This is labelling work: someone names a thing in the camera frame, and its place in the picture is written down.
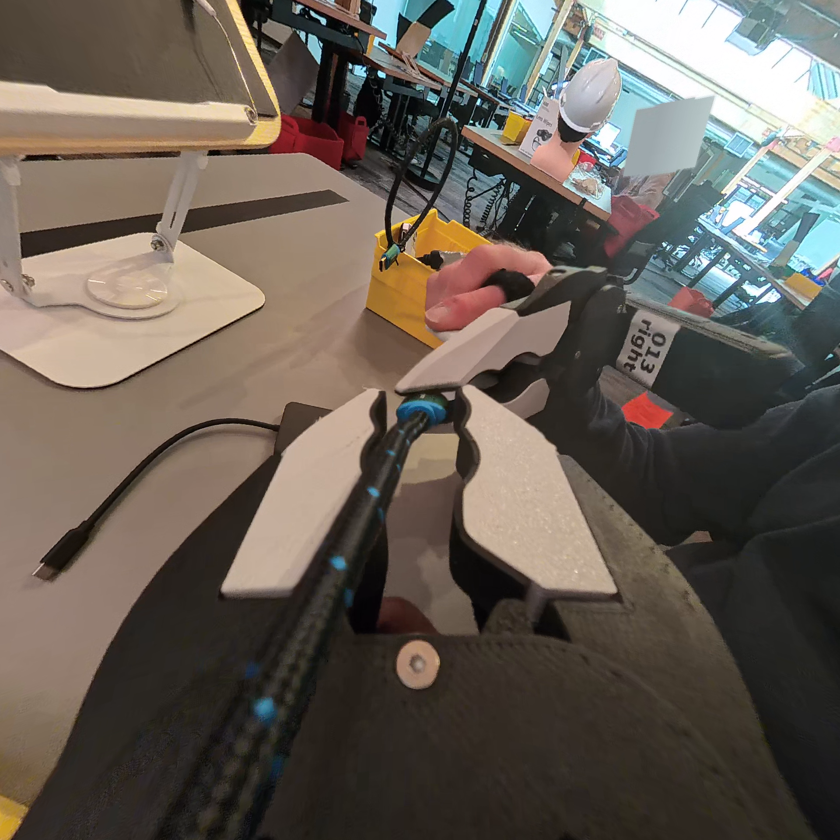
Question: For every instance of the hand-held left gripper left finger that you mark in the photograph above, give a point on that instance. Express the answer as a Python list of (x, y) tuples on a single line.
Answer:
[(295, 525)]

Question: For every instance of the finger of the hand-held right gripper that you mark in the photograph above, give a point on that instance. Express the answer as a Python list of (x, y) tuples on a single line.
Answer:
[(525, 397), (485, 341)]

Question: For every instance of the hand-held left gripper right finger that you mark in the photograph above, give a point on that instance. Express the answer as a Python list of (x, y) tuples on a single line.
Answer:
[(531, 518)]

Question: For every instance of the yellow plastic bin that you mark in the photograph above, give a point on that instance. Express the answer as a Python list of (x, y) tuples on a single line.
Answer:
[(394, 295), (10, 817)]

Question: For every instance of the person's right forearm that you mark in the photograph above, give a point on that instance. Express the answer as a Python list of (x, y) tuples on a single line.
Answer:
[(656, 459)]

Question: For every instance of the red bag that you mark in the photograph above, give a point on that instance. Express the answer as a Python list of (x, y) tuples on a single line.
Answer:
[(630, 223)]

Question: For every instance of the red floor bin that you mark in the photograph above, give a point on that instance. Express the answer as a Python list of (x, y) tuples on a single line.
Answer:
[(692, 303), (308, 141)]

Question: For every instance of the clear plastic bag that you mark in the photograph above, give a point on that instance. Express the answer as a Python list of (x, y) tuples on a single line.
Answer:
[(590, 184)]

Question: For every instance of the wood-top background desk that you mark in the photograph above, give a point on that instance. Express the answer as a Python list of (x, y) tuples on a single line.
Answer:
[(499, 148)]

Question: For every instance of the small desk yellow bin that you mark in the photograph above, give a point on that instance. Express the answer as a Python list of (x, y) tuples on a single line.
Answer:
[(517, 126)]

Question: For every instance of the white helmet on mannequin head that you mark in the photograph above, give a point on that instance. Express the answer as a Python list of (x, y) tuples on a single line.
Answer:
[(590, 98)]

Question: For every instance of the red plastic container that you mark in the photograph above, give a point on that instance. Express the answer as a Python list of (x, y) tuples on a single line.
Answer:
[(354, 138)]

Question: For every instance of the person's dark hoodie torso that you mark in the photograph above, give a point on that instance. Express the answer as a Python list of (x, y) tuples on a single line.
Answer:
[(754, 623)]

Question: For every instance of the wooden book stand white base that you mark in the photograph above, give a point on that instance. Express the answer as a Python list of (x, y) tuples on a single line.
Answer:
[(131, 328)]

